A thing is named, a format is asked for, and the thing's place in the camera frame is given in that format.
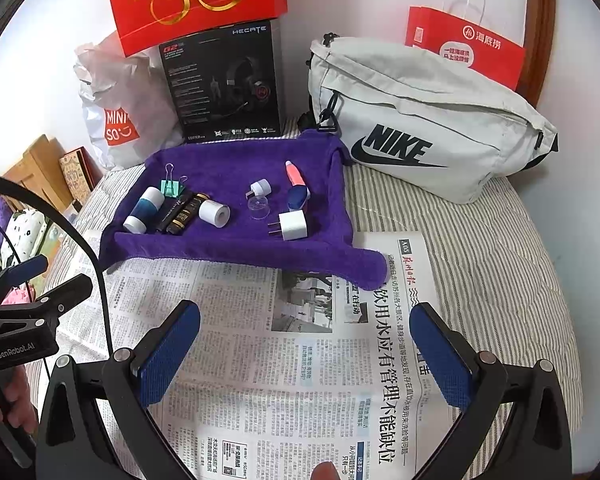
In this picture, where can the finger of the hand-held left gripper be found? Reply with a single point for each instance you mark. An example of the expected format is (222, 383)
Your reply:
(55, 295)
(22, 270)

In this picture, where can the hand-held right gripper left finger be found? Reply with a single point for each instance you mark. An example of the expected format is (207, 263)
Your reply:
(172, 355)

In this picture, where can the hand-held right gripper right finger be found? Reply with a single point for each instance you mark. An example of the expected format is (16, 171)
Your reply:
(440, 355)

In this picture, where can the blue and white bottle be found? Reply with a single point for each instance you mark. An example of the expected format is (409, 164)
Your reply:
(144, 209)

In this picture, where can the dark brown slim box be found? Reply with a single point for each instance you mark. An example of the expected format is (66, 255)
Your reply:
(187, 215)

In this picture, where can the white tape roll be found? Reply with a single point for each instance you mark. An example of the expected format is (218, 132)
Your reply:
(212, 212)

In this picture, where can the green binder clip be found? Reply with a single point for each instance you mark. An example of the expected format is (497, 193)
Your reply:
(172, 189)

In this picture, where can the clear plastic cap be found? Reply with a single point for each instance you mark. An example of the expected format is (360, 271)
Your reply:
(258, 209)

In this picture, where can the white plug adapter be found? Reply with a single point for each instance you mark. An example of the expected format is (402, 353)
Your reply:
(292, 225)

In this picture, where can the small white plug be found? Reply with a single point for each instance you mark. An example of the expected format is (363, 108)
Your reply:
(260, 188)

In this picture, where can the blue and pink eraser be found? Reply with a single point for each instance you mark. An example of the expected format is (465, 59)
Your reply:
(297, 197)

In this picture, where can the pink and white pen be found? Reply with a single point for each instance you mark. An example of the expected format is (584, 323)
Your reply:
(295, 174)

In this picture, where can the person's left hand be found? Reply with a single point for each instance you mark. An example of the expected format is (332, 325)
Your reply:
(15, 400)

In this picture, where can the person's right hand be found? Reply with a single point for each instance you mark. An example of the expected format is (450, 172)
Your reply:
(326, 472)

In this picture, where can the white spotted plush toy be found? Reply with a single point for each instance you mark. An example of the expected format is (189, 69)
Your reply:
(25, 232)

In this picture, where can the wooden box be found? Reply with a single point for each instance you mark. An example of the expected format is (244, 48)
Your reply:
(40, 165)

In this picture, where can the brown patterned box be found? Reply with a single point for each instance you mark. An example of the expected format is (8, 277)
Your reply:
(77, 172)

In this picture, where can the newspaper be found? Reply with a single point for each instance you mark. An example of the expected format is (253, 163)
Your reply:
(290, 360)

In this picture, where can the purple towel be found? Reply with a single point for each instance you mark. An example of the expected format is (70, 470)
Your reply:
(230, 250)

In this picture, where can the white plastic shopping bag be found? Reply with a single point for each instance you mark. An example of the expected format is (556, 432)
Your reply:
(110, 95)

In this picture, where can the grey waist bag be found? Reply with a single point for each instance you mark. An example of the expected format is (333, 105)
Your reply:
(430, 110)

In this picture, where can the black headset box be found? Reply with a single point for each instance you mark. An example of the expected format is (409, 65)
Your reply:
(220, 85)

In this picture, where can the red gift bag gold print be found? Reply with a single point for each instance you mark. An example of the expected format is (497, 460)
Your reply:
(205, 25)

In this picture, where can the brown wooden frame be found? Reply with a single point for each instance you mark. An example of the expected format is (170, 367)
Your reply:
(542, 20)

